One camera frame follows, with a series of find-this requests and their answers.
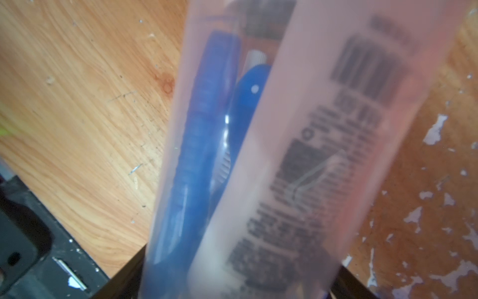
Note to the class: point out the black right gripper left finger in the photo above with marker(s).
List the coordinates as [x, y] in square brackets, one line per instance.
[125, 284]

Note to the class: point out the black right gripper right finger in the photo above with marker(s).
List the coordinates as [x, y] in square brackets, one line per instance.
[347, 286]

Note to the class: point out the clear container blue lid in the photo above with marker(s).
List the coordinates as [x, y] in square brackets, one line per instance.
[261, 26]

